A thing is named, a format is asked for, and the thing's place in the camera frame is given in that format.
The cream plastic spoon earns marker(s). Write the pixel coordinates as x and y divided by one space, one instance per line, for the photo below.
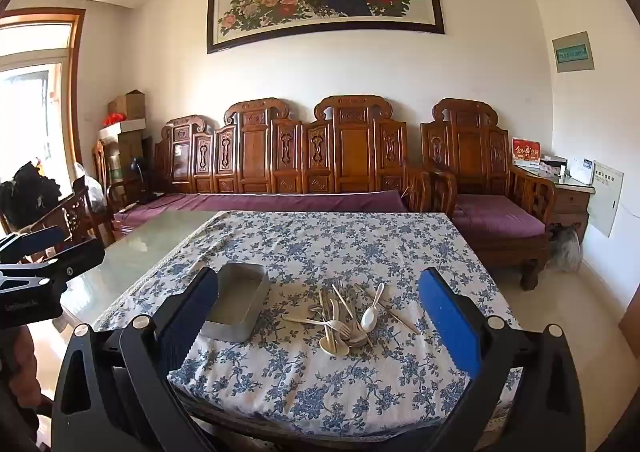
327 345

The grey wall box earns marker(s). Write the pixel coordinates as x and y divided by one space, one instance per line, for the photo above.
573 52

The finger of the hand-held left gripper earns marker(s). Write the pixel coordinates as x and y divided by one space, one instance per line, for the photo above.
80 257
35 239

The wooden framed window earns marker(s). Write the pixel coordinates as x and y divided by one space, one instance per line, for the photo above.
30 82

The white box with red items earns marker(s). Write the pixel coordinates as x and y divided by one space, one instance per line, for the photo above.
120 128

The grey furry animal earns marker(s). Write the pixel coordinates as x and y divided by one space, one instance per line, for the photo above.
566 249

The person's left forearm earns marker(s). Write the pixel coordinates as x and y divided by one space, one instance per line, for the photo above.
17 372

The carved wooden chair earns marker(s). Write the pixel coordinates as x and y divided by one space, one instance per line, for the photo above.
75 219

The blue floral tablecloth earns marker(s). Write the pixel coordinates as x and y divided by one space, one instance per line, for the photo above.
325 242

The white plastic spoon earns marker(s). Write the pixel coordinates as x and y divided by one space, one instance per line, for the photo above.
369 318

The purple armchair cushion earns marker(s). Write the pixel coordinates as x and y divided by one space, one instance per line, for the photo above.
495 214

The purple sofa cushion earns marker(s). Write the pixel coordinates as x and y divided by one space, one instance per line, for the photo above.
260 202

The white plastic bag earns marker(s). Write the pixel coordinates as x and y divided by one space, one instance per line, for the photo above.
92 187

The cream plastic fork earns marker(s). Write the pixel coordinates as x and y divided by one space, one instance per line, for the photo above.
310 320
347 307

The red gift box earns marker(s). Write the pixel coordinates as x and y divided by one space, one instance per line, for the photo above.
526 152

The white electrical panel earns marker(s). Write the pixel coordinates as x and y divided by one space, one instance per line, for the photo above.
606 197

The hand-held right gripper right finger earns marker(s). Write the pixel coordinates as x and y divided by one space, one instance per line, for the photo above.
447 317

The black desk lamp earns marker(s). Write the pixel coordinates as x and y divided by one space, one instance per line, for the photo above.
140 177

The carved wooden sofa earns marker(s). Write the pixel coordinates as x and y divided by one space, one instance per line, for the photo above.
255 147

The metal fork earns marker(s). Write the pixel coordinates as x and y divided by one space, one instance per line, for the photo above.
326 297

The rectangular metal tin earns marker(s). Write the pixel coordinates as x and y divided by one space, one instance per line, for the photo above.
240 312

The brown cardboard box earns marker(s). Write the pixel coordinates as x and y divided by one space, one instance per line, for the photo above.
127 105

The wooden chair with tall back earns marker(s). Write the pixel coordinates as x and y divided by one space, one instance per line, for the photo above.
102 167

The dark cloth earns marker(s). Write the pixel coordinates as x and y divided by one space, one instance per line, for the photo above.
27 194

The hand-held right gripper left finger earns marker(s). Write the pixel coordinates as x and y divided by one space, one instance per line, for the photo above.
192 312

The stack of cardboard boxes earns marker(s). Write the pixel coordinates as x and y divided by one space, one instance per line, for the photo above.
127 157

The carved wooden armchair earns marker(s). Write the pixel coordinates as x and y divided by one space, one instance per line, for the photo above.
470 142

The wooden side table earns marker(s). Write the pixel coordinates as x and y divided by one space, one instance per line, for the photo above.
572 202

